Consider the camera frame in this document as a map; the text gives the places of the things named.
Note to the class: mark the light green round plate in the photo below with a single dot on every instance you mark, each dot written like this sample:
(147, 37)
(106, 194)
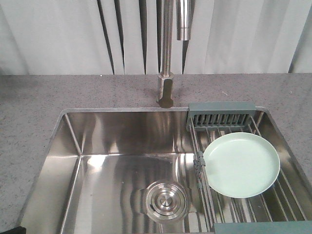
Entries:
(241, 165)

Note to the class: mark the grey metal drying rack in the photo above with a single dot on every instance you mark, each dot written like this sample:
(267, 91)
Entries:
(284, 208)

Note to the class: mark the stainless steel sink basin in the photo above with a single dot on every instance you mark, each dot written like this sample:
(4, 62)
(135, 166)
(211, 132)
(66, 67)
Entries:
(100, 163)

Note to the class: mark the round steel drain cover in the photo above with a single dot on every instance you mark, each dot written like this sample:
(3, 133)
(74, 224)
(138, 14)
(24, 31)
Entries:
(165, 201)

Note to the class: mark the stainless steel faucet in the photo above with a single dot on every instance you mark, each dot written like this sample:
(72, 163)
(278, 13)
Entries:
(183, 28)

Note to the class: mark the white pleated curtain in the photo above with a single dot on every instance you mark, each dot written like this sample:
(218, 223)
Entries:
(123, 37)

